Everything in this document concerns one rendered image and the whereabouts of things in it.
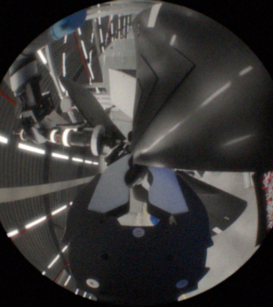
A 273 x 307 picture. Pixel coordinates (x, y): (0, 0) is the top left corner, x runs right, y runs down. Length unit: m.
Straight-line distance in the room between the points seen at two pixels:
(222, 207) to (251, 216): 1.06
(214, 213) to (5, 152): 5.26
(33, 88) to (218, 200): 0.47
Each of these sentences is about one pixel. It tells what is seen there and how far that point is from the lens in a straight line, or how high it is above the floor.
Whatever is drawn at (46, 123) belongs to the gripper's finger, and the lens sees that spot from 0.36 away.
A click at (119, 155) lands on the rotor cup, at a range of 0.28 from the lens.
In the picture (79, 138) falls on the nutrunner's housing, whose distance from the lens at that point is 0.26.
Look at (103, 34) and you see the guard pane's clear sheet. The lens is 0.89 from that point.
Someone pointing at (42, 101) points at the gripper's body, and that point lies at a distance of 0.28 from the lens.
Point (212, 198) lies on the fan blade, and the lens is 0.27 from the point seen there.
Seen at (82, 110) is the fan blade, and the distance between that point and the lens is 0.32.
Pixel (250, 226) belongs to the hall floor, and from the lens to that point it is 1.34.
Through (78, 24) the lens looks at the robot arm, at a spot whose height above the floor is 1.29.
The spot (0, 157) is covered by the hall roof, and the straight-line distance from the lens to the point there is 5.05.
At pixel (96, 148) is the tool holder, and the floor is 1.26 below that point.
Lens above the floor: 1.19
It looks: 3 degrees down
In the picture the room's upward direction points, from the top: 83 degrees counter-clockwise
